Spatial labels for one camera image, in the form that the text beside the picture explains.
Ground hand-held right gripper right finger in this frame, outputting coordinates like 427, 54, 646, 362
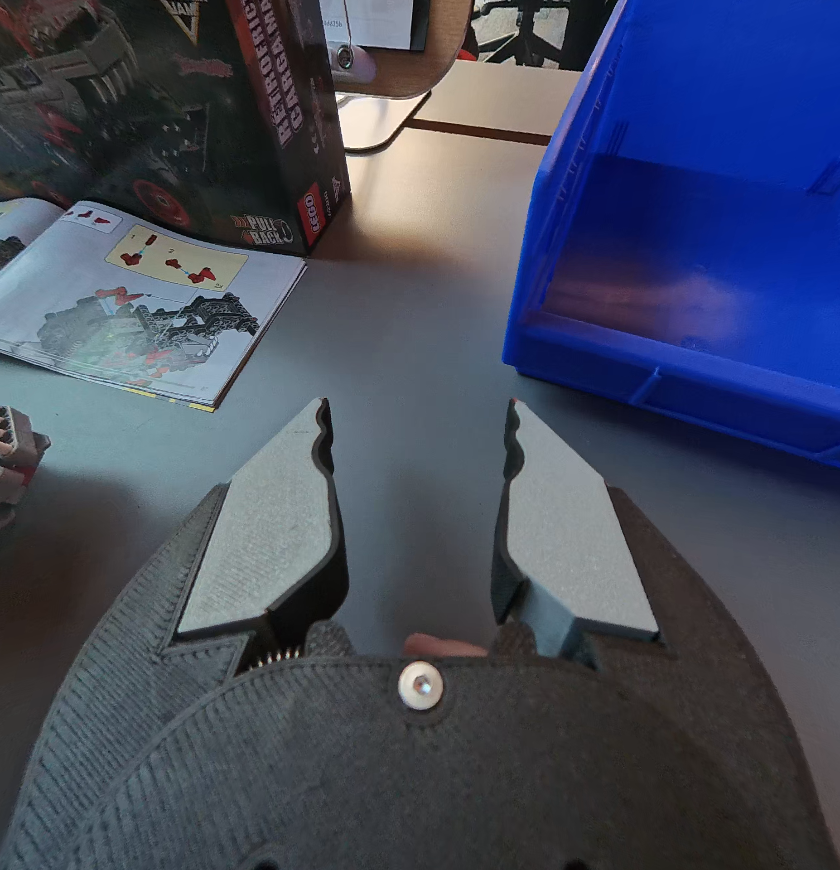
492, 398, 661, 671

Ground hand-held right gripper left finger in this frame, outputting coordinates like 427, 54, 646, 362
175, 397, 351, 643

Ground grey black lego vehicle model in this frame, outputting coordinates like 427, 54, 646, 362
0, 401, 53, 535

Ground open lego instruction booklet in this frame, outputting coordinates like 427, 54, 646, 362
0, 198, 309, 413

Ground black lego set box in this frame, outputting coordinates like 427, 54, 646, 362
0, 0, 353, 258

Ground person's right hand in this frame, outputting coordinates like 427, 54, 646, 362
402, 632, 490, 659

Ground blue plastic storage bin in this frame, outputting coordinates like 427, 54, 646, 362
502, 0, 840, 474

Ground wooden monitor stand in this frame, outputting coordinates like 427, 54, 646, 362
332, 0, 477, 152

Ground background office chairs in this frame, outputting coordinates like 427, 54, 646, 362
473, 0, 626, 70

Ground white paper label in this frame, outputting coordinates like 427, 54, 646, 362
321, 0, 432, 53

